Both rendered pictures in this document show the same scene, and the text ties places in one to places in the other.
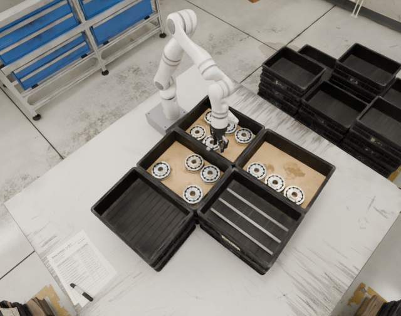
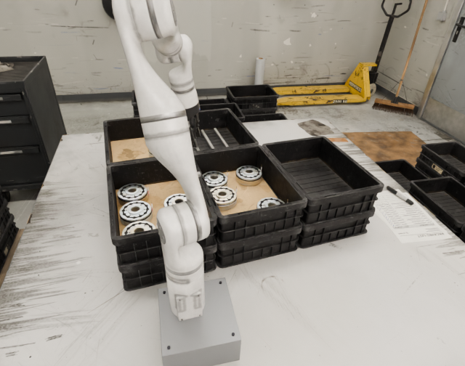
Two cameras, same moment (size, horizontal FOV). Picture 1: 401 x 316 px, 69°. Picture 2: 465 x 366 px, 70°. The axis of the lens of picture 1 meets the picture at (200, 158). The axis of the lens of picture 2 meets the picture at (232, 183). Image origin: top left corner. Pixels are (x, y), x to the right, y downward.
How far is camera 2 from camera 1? 181 cm
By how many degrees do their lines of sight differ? 84
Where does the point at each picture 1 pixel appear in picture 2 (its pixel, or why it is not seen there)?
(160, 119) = (218, 304)
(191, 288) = not seen: hidden behind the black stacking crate
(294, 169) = (126, 155)
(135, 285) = not seen: hidden behind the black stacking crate
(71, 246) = (418, 234)
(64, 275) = (422, 214)
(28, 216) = not seen: outside the picture
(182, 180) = (249, 194)
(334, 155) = (60, 175)
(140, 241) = (326, 173)
